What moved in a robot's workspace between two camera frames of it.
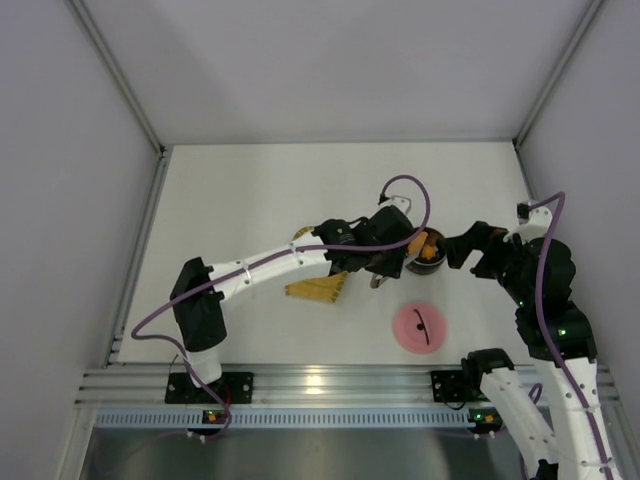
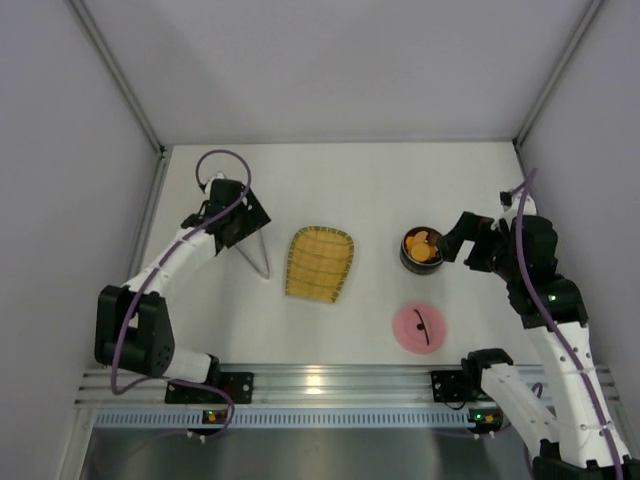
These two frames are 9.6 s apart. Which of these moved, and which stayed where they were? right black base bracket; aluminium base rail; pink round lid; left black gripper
Moved: left black gripper
Stayed: aluminium base rail; right black base bracket; pink round lid
